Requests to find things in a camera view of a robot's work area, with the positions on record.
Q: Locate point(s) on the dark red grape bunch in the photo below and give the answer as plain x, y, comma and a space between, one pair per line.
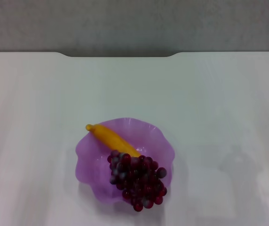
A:
139, 179

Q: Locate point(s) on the yellow banana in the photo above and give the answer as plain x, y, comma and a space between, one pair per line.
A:
113, 139

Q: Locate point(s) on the purple translucent wavy bowl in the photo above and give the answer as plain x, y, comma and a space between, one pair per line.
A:
94, 164

